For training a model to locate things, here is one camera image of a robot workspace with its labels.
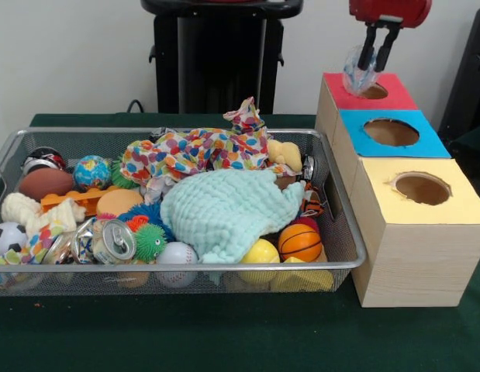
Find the mint green cloth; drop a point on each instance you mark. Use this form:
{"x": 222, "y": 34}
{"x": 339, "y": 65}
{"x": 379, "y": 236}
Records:
{"x": 224, "y": 209}

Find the peach foam disc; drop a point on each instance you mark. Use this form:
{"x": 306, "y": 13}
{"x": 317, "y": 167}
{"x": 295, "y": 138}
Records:
{"x": 119, "y": 203}

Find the orange basketball toy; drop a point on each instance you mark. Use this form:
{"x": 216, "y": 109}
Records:
{"x": 299, "y": 242}

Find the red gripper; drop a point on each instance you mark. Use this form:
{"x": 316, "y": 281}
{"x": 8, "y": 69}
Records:
{"x": 394, "y": 9}

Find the brown football toy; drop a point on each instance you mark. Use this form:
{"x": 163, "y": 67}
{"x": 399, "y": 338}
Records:
{"x": 45, "y": 184}

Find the dark green tablecloth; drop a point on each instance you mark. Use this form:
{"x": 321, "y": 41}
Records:
{"x": 224, "y": 333}
{"x": 472, "y": 140}

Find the orange toy brick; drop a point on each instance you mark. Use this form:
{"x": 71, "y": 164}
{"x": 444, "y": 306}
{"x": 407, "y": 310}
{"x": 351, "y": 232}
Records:
{"x": 80, "y": 198}

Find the small crushed plastic bottle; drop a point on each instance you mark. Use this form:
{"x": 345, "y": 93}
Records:
{"x": 356, "y": 79}

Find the crushed silver can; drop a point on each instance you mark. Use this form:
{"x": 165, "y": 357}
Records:
{"x": 111, "y": 240}

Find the wooden box with three holes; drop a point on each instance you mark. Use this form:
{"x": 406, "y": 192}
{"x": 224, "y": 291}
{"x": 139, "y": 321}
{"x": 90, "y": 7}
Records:
{"x": 418, "y": 263}

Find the small soccer ball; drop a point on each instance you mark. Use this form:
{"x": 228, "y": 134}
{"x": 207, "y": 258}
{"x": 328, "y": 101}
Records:
{"x": 9, "y": 238}

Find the colourful polka dot cloth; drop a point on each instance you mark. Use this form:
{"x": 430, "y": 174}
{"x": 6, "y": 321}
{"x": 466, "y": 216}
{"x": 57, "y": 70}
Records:
{"x": 197, "y": 151}

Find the silver mesh bin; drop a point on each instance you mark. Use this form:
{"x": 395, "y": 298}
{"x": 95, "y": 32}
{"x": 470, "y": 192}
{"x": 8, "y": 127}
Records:
{"x": 88, "y": 281}

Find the globe print ball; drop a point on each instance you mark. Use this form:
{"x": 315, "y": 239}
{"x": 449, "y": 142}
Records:
{"x": 92, "y": 172}

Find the black chair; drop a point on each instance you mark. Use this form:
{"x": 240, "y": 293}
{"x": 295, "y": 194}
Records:
{"x": 468, "y": 77}

